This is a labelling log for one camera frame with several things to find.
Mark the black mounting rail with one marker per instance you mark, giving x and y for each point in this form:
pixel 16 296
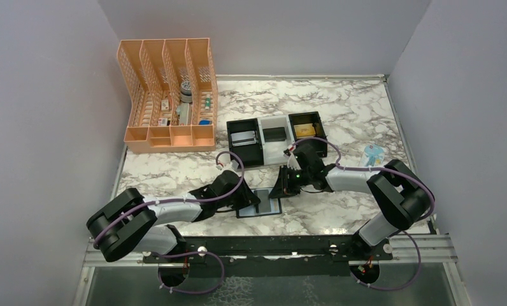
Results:
pixel 269 256

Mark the red white small box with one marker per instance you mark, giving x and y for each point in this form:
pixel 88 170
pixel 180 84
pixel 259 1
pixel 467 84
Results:
pixel 162 121

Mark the black right card bin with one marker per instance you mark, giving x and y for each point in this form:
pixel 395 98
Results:
pixel 315 119

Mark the green white small tube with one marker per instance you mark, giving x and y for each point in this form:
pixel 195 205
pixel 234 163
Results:
pixel 207 103

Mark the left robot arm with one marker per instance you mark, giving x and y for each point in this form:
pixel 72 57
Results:
pixel 128 223

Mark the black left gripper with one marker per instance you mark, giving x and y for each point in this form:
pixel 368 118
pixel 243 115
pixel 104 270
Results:
pixel 247 197

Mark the white middle card bin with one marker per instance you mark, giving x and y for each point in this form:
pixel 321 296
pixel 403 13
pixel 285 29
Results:
pixel 273 152

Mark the black card bin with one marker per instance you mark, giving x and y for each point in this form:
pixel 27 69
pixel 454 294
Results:
pixel 251 155
pixel 315 119

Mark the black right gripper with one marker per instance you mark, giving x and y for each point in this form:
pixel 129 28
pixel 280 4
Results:
pixel 283 187

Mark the grey flat box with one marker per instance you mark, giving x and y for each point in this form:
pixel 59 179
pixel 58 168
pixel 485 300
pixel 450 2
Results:
pixel 184 114

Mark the blue nail clipper package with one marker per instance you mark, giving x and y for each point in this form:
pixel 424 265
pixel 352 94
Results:
pixel 373 155

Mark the black card back side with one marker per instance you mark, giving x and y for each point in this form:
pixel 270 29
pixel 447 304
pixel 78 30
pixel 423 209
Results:
pixel 266 205

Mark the gold credit card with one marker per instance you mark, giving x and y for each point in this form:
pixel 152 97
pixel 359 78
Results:
pixel 304 130

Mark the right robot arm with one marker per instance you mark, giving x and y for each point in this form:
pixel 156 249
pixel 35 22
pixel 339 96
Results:
pixel 403 199

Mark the peach plastic file organizer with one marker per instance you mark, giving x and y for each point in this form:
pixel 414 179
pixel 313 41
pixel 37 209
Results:
pixel 153 71

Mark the black left card bin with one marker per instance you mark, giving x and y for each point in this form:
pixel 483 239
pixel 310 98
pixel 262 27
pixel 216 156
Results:
pixel 251 155

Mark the black leather card holder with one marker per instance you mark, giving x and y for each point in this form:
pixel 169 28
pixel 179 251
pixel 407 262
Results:
pixel 249 211

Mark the silver card in left bin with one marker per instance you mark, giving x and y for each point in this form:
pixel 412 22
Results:
pixel 243 138

